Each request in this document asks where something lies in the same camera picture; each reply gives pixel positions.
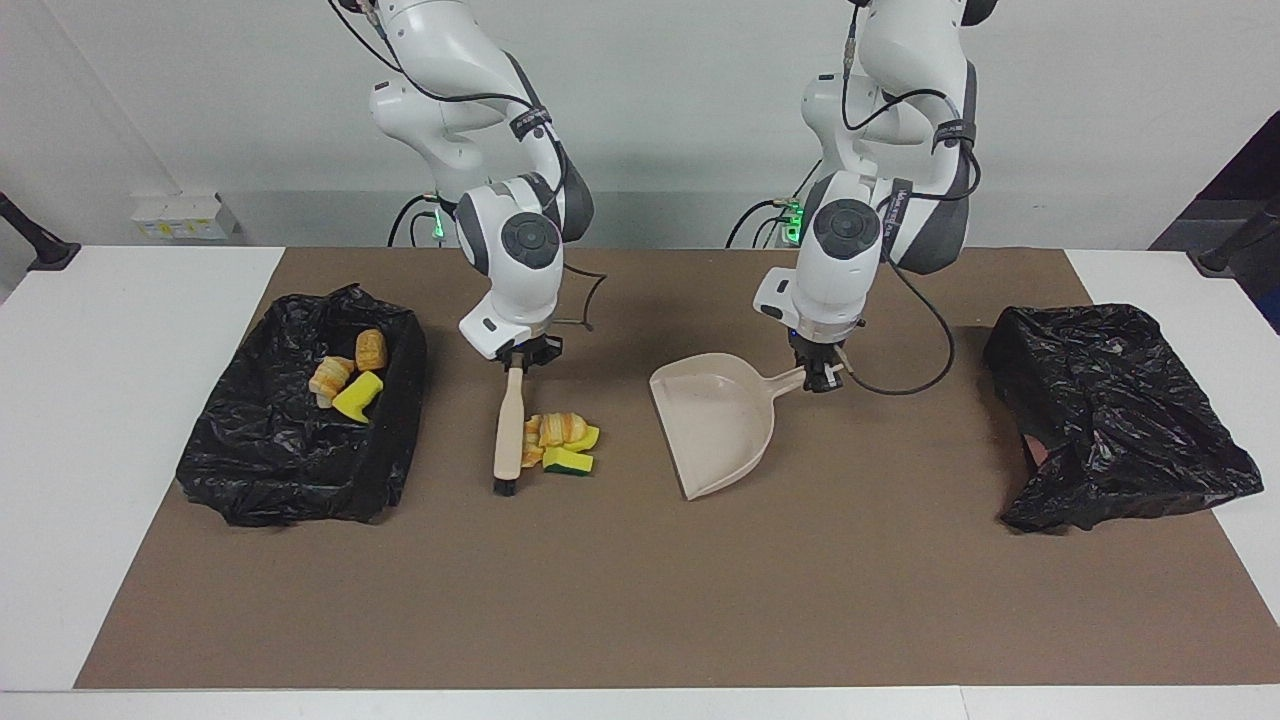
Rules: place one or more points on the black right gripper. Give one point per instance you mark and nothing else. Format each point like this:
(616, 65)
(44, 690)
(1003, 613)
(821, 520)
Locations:
(540, 352)

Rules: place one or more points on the pink bin rim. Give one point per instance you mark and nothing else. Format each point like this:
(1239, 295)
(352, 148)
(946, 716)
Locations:
(1038, 452)

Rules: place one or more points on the beige plastic dustpan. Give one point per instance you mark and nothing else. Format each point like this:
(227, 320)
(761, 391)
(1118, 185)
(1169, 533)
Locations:
(715, 420)

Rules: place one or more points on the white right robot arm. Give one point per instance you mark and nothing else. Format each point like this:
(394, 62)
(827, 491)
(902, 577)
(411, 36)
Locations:
(520, 240)

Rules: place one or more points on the plain yellow sponge piece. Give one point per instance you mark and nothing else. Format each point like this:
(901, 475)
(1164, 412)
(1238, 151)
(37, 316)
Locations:
(358, 398)

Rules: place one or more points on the white wall socket box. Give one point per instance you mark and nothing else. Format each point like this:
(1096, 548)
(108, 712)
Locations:
(185, 215)

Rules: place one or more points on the brown oval bread roll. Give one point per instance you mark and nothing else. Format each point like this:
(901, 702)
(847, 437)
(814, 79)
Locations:
(371, 350)

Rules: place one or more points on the black stand foot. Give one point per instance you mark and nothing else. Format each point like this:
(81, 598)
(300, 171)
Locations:
(1215, 262)
(50, 255)

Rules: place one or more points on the beige hand brush black bristles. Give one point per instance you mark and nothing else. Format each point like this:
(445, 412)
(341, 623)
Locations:
(510, 430)

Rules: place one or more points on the yellow green sponge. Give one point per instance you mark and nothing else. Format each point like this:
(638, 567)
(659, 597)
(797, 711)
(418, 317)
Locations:
(567, 462)

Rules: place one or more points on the black bag lined pink bin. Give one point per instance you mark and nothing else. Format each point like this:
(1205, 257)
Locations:
(1120, 420)

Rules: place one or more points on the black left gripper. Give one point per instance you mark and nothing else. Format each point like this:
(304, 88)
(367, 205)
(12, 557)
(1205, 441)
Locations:
(818, 350)

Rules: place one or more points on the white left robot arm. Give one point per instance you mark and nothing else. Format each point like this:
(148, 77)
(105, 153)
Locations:
(845, 230)

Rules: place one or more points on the brown table mat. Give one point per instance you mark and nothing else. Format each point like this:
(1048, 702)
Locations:
(600, 620)

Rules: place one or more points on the dark cabinet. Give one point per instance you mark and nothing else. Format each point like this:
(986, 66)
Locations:
(1250, 180)

